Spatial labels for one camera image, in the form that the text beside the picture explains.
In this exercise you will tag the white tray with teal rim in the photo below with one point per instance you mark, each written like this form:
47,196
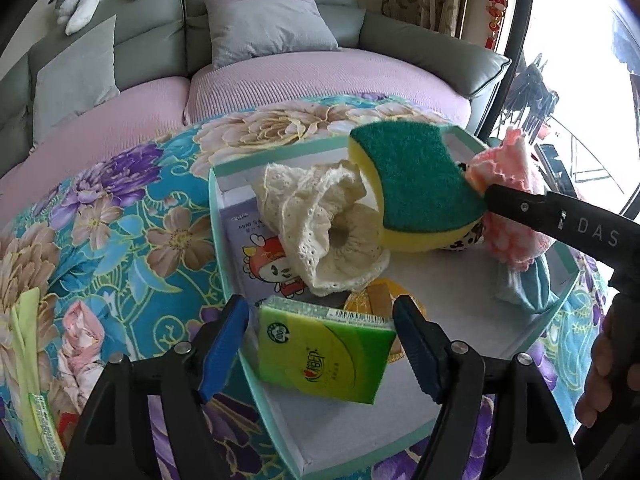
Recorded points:
450,285

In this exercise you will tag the floral printed blanket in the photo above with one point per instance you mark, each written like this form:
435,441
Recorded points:
125,210

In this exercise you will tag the grey sofa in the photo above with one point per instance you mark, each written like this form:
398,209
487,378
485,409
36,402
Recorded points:
150,25

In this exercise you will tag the round orange brown pad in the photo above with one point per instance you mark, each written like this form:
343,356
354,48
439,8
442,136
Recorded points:
380,295

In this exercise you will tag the person's right hand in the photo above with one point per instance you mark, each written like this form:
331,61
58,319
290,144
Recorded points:
597,375

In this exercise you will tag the pink floral cloth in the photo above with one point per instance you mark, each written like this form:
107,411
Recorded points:
80,340

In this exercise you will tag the light green packaged cloth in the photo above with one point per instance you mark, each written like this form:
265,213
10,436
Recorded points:
30,360

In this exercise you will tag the green yellow sponge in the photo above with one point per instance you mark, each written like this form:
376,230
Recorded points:
420,180

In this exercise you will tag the purple tissue packet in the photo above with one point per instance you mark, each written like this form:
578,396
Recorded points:
250,255

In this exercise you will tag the pink white knitted cloth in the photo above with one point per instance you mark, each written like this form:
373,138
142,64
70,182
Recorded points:
510,165

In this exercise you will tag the pink sofa cover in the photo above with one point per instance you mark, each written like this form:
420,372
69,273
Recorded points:
325,80
100,125

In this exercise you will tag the black white spotted item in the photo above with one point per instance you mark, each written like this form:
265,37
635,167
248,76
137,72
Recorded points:
465,240

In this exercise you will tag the green tissue packet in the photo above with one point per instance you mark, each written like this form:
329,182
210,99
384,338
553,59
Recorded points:
320,355

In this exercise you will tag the blue face mask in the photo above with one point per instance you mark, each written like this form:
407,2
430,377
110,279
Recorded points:
530,290

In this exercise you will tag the red hanging decoration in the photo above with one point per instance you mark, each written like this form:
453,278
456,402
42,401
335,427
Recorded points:
497,0

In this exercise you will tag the cream crocheted scrunchie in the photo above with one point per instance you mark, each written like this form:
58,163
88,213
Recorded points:
310,220

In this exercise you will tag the red small item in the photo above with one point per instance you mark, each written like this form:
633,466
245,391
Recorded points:
67,432

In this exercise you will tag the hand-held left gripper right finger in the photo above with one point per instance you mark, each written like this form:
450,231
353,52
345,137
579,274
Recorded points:
415,350

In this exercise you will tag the lilac grey pillow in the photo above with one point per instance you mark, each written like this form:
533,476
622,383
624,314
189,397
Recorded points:
270,25

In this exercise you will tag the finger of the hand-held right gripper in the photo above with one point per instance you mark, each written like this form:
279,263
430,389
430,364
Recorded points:
520,207

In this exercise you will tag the black window frame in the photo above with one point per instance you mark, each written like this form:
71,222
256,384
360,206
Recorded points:
525,10

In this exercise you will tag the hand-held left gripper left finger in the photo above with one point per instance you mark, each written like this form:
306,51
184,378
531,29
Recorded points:
225,350

